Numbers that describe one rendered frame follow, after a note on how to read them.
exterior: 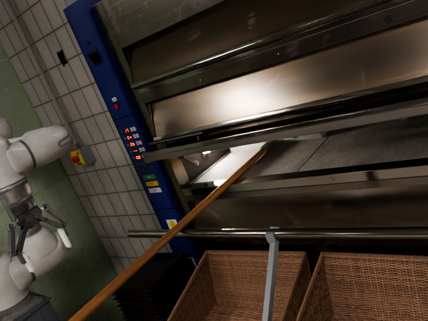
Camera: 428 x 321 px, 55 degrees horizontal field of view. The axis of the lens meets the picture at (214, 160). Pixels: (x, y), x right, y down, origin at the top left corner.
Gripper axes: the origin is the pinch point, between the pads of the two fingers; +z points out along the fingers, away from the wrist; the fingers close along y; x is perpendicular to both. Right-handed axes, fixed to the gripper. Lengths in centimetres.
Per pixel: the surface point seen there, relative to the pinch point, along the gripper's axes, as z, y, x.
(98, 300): 15.1, -0.3, 16.7
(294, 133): -6, -66, 59
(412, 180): 22, -82, 85
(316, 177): 17, -80, 53
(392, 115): -5, -67, 90
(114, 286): 15.2, -6.8, 16.4
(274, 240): 20, -42, 54
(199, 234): 18, -41, 23
